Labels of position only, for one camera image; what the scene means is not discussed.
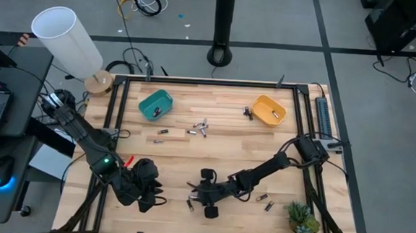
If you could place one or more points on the small potted succulent plant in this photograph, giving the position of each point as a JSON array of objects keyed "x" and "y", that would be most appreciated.
[{"x": 299, "y": 216}]

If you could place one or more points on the white shade table lamp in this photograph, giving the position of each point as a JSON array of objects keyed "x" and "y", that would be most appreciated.
[{"x": 67, "y": 43}]

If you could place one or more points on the black desk caster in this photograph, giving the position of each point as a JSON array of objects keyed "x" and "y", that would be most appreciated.
[{"x": 25, "y": 211}]

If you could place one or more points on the black desk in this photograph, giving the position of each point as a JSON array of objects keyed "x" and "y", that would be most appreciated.
[{"x": 29, "y": 84}]

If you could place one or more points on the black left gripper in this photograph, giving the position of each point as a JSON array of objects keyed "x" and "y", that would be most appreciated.
[{"x": 146, "y": 178}]

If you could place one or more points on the red tag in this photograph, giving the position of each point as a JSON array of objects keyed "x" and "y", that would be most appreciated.
[{"x": 129, "y": 161}]

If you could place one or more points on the black power strip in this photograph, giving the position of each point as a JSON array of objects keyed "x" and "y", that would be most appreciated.
[{"x": 323, "y": 116}]

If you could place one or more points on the white flat box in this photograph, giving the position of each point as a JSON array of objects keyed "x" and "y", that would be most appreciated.
[{"x": 48, "y": 161}]

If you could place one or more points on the yellow plastic bin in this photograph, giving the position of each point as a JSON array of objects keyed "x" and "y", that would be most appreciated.
[{"x": 264, "y": 109}]

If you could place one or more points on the black computer mouse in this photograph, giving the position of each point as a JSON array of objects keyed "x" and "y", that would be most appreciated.
[{"x": 2, "y": 169}]

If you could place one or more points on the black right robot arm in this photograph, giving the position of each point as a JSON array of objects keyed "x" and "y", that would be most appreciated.
[{"x": 262, "y": 168}]

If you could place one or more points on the black marker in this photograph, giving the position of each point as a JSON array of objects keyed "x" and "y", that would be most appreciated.
[{"x": 191, "y": 132}]

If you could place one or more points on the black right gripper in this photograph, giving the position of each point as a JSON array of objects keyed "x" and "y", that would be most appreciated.
[{"x": 221, "y": 194}]

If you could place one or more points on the black vertical pole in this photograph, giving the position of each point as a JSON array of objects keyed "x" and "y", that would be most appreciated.
[{"x": 224, "y": 23}]

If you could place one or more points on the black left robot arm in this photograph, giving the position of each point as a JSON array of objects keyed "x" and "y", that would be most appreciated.
[{"x": 84, "y": 134}]

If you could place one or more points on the teal plastic bin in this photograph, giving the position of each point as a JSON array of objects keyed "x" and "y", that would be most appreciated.
[{"x": 148, "y": 107}]

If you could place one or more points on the black equipment cabinet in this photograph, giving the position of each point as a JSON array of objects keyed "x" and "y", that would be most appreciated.
[{"x": 398, "y": 23}]

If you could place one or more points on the red white striped object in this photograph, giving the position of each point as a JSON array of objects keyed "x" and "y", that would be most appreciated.
[{"x": 23, "y": 39}]

